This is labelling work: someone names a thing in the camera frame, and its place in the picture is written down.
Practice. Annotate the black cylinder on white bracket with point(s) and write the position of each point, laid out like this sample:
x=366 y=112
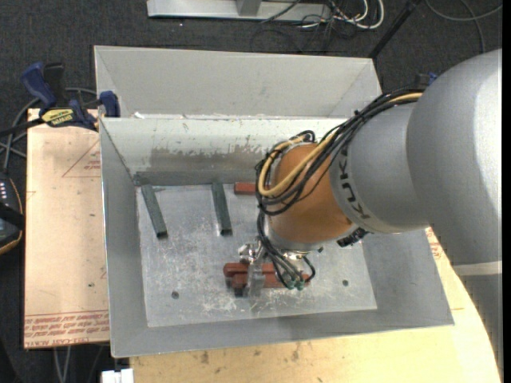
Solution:
x=351 y=238

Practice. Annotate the grey metal bin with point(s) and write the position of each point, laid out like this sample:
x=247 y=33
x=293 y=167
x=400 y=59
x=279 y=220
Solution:
x=191 y=261

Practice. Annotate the dark green flat block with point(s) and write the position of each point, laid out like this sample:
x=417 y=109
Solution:
x=155 y=212
x=222 y=210

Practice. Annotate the brown cardboard board, red print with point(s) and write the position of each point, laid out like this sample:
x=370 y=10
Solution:
x=64 y=234

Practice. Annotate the red-brown flat block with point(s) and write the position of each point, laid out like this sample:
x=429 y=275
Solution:
x=235 y=269
x=245 y=188
x=279 y=279

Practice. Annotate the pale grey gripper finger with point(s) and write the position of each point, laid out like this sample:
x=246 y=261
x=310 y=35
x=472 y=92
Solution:
x=257 y=283

